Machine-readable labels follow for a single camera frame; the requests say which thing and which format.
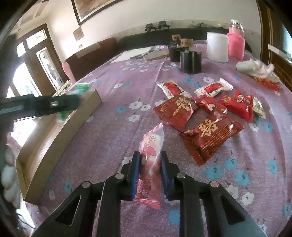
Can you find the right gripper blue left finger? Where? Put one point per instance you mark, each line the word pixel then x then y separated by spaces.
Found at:
pixel 132 176

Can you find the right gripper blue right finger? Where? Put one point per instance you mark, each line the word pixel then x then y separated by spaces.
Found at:
pixel 169 174

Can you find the pink candy bag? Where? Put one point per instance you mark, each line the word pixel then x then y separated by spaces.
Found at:
pixel 149 182

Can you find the dark red snack pack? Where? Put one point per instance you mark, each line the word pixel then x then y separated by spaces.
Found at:
pixel 204 140
pixel 176 111

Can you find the green candy packet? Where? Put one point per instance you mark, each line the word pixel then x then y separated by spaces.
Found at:
pixel 79 89

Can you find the bright red snack pack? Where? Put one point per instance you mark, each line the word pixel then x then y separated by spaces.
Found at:
pixel 209 104
pixel 239 104

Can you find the white red snack sachet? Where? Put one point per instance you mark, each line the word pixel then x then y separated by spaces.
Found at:
pixel 171 89
pixel 214 88

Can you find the green white snack pack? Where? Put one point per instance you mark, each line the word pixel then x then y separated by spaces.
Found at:
pixel 258 108

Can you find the left hand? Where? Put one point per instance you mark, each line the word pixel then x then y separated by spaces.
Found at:
pixel 9 179

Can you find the shallow cardboard box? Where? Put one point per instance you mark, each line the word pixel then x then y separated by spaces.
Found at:
pixel 45 146

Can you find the wooden glass door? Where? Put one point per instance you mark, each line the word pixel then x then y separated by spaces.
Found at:
pixel 40 71

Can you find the maroon armchair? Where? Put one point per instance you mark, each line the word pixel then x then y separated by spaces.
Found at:
pixel 81 63

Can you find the purple floral tablecloth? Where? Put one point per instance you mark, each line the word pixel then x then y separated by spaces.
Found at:
pixel 254 166

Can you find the black cylindrical holder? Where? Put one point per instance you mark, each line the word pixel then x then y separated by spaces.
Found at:
pixel 190 61
pixel 174 48

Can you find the tan notebook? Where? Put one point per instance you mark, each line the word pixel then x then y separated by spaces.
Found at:
pixel 158 54

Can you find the white paper sheet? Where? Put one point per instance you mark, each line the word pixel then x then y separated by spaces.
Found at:
pixel 132 54

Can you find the white crumpled cloth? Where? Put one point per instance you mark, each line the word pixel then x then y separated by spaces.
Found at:
pixel 256 68

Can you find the white plastic jar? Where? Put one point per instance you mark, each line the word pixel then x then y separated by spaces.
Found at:
pixel 217 47

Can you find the pink sleeved bottle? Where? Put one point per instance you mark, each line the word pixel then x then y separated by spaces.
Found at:
pixel 236 40

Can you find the wooden side cabinet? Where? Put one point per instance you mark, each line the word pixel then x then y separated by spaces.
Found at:
pixel 282 65

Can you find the small wall plaque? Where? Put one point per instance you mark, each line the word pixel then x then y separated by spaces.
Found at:
pixel 78 34

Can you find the framed wall painting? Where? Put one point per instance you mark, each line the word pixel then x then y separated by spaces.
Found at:
pixel 86 9

